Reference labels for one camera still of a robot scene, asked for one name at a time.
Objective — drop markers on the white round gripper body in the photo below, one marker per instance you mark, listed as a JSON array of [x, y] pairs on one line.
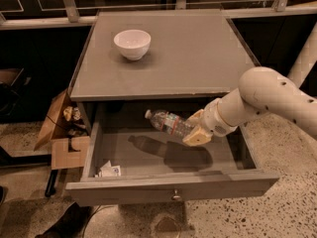
[[213, 121]]

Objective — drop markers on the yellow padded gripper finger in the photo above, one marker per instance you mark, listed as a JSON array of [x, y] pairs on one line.
[[198, 136], [195, 118]]

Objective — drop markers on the clear plastic water bottle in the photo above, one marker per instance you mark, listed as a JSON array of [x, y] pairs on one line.
[[169, 123]]

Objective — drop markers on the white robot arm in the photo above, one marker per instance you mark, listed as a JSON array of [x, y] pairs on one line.
[[261, 90]]

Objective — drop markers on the round metal drawer knob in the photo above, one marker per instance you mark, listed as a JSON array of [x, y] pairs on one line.
[[176, 196]]

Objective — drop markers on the grey open top drawer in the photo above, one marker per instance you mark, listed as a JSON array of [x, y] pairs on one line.
[[154, 164]]

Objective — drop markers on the grey wooden nightstand cabinet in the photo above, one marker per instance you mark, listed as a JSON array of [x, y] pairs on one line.
[[192, 53]]

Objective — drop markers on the white ceramic bowl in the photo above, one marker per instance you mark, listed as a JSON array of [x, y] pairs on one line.
[[133, 44]]

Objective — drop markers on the white paper packets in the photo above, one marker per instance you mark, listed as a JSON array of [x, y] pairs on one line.
[[108, 170]]

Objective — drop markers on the crumpled trash in box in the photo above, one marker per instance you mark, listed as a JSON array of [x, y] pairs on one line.
[[73, 113]]

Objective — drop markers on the brown cardboard box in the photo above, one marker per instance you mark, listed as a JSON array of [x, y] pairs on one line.
[[64, 137]]

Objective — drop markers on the black shoe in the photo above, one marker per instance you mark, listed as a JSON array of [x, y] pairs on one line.
[[70, 224]]

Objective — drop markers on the metal window railing frame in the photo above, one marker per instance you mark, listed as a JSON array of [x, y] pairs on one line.
[[23, 14]]

